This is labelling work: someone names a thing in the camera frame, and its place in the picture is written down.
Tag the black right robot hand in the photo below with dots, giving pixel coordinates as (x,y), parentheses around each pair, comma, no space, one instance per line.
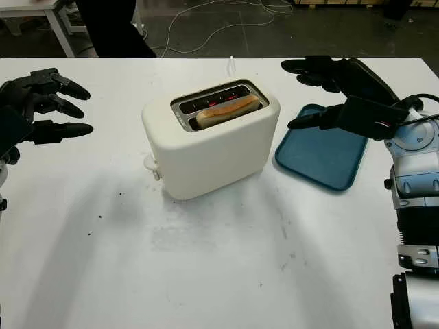
(363,82)

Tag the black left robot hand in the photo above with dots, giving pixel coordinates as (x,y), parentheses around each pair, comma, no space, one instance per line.
(17,90)

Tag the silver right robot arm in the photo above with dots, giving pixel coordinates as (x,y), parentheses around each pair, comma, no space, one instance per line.
(418,171)

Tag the person in black trousers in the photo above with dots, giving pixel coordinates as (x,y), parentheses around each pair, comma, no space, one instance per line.
(109,27)

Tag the slice of toast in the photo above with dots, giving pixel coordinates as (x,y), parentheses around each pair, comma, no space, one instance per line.
(226,109)

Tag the cream white toaster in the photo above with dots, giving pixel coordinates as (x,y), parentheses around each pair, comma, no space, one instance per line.
(205,161)

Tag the white metal desk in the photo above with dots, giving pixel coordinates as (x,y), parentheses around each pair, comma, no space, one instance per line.
(60,31)

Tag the teal plastic tray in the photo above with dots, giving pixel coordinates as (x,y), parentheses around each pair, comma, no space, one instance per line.
(319,161)

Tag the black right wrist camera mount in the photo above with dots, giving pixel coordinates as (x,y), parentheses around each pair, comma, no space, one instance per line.
(370,120)

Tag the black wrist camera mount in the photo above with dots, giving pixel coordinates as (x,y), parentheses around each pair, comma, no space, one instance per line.
(370,120)
(12,130)

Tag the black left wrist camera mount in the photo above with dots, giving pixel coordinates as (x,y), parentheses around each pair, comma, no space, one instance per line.
(12,130)

